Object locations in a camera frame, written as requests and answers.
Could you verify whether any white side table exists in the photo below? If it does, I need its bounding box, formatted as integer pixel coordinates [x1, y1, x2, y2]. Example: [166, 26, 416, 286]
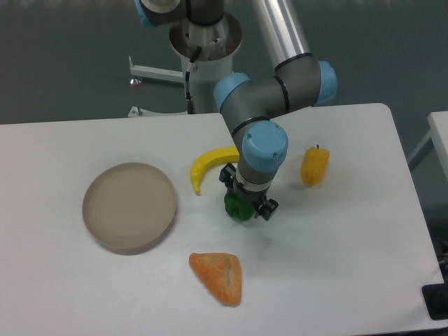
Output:
[407, 111, 448, 176]

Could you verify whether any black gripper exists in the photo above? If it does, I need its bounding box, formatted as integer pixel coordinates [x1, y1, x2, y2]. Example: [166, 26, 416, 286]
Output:
[219, 162, 279, 221]

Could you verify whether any black device at edge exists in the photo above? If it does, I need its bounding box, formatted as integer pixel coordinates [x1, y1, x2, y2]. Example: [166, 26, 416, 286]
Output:
[421, 283, 448, 321]

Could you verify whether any yellow bell pepper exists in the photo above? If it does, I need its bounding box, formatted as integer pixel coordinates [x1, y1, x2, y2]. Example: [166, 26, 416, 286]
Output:
[300, 146, 330, 186]

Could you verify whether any yellow banana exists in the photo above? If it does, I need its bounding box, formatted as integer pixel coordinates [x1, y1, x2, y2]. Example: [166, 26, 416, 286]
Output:
[190, 146, 239, 196]

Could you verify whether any orange triangular bread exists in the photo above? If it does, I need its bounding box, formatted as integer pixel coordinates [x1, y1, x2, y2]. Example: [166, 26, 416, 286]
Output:
[189, 253, 242, 307]

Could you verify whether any green bell pepper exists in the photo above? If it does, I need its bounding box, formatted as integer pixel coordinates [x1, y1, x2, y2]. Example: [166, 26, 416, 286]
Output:
[224, 192, 255, 221]

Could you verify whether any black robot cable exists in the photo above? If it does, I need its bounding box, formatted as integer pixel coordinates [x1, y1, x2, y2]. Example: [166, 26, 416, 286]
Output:
[184, 46, 202, 115]

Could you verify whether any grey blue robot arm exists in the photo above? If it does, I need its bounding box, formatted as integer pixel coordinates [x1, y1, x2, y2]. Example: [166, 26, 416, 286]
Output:
[129, 1, 337, 221]

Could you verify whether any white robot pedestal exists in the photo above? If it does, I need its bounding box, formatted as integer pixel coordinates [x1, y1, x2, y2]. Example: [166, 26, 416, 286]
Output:
[126, 12, 245, 118]

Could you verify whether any beige round plate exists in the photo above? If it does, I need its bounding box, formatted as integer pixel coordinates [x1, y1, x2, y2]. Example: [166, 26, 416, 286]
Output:
[82, 162, 177, 256]

